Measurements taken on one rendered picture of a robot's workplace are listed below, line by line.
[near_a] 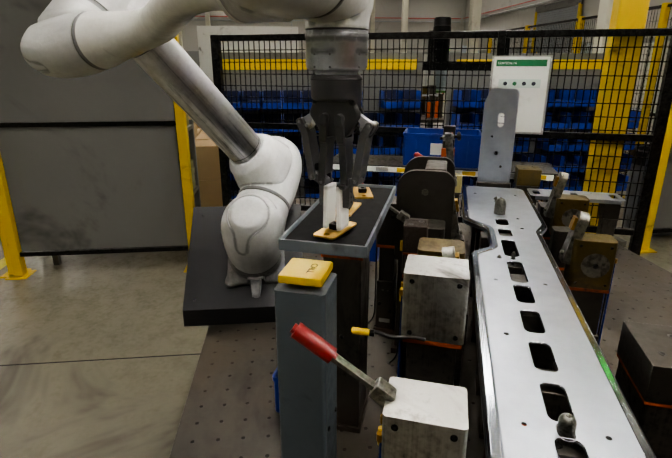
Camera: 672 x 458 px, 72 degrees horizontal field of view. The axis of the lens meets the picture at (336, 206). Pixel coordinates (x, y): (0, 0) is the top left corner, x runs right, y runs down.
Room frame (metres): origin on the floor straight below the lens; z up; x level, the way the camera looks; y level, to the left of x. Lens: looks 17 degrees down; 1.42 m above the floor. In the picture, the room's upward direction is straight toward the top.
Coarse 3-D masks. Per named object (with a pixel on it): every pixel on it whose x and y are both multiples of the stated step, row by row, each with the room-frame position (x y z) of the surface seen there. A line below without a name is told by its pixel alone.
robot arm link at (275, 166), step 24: (96, 0) 0.94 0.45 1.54; (120, 0) 0.98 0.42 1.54; (144, 0) 1.03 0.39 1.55; (168, 48) 1.08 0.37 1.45; (168, 72) 1.08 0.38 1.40; (192, 72) 1.12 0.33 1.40; (192, 96) 1.12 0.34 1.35; (216, 96) 1.16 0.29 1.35; (216, 120) 1.16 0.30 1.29; (240, 120) 1.22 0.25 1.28; (216, 144) 1.22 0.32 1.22; (240, 144) 1.21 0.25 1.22; (264, 144) 1.26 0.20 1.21; (288, 144) 1.35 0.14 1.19; (240, 168) 1.24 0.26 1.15; (264, 168) 1.23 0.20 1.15; (288, 168) 1.29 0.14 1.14; (288, 192) 1.26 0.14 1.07
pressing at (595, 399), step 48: (480, 192) 1.53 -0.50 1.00; (528, 240) 1.08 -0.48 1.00; (480, 288) 0.81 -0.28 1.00; (528, 288) 0.83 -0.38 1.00; (480, 336) 0.65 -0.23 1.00; (528, 336) 0.65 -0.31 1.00; (576, 336) 0.65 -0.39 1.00; (480, 384) 0.54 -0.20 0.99; (528, 384) 0.53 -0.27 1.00; (576, 384) 0.53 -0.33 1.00; (528, 432) 0.45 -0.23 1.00; (576, 432) 0.45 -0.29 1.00; (624, 432) 0.45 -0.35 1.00
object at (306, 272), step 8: (288, 264) 0.58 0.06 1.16; (296, 264) 0.58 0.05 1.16; (304, 264) 0.58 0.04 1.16; (312, 264) 0.58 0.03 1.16; (320, 264) 0.58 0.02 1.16; (328, 264) 0.58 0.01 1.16; (280, 272) 0.55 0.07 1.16; (288, 272) 0.55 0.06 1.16; (296, 272) 0.55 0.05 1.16; (304, 272) 0.55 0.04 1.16; (312, 272) 0.55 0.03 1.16; (320, 272) 0.55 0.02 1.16; (328, 272) 0.56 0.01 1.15; (280, 280) 0.54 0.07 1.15; (288, 280) 0.54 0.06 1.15; (296, 280) 0.54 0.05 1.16; (304, 280) 0.54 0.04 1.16; (312, 280) 0.53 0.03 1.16; (320, 280) 0.53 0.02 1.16
